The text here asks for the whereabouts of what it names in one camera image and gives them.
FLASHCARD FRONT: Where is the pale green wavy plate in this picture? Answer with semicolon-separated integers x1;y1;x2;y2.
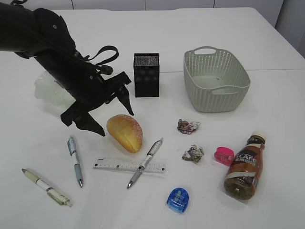
34;71;75;116

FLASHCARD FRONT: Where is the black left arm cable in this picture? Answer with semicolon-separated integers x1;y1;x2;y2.
81;45;119;74

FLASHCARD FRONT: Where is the light green woven basket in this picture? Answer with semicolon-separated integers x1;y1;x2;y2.
183;46;251;113

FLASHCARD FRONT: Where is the clear plastic ruler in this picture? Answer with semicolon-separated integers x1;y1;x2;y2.
92;157;167;174

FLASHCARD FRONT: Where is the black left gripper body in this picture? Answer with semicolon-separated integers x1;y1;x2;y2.
46;51;131;126

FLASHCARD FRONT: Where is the blue pencil sharpener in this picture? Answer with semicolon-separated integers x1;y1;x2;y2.
166;187;189;213

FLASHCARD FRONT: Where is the bread roll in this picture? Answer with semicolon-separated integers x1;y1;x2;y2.
107;114;143;153

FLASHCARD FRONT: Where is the blue grey pen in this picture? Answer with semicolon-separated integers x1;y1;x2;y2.
67;136;83;187

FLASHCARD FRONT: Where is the brown coffee bottle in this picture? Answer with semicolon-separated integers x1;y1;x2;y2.
224;131;266;200

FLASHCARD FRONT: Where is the cream white pen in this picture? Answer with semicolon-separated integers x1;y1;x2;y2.
21;168;72;207

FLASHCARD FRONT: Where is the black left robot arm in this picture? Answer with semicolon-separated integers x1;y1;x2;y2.
0;0;132;135

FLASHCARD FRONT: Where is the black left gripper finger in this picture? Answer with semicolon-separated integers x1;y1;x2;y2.
75;113;105;136
118;86;134;116

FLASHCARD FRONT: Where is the grey pen on ruler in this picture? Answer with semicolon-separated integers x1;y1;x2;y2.
127;138;164;189

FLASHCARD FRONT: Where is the pink pencil sharpener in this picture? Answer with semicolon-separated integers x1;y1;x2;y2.
214;146;234;166

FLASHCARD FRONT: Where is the paper ball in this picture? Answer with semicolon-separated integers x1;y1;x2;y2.
177;119;201;135
182;145;205;164

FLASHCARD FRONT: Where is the black pen holder box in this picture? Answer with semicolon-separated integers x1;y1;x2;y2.
133;53;160;97

